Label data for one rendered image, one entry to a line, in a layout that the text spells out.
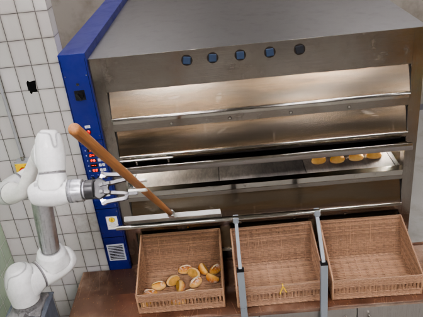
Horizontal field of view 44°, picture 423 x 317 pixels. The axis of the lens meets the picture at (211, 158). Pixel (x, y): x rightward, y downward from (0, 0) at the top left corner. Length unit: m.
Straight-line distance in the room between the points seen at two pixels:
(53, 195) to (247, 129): 1.56
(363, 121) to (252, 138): 0.69
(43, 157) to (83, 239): 1.79
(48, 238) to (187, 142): 1.03
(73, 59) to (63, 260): 1.13
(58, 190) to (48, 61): 1.33
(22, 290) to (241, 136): 1.52
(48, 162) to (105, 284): 1.85
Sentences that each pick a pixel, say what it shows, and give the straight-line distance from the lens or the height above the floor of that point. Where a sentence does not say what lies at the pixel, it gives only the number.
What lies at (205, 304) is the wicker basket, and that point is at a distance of 3.41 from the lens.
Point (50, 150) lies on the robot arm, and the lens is 2.02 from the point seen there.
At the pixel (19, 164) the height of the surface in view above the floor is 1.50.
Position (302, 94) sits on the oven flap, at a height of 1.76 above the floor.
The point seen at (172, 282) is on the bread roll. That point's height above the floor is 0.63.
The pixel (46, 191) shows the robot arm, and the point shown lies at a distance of 2.03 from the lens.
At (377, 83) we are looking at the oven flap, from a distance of 3.26.
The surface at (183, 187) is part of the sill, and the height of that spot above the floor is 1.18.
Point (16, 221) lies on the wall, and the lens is 3.80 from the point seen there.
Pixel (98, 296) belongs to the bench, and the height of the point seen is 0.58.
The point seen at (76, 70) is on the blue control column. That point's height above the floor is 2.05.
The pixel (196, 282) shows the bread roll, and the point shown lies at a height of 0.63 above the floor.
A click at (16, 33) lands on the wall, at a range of 3.21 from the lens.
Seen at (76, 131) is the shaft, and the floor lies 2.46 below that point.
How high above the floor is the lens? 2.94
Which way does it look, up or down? 28 degrees down
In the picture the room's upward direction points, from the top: 6 degrees counter-clockwise
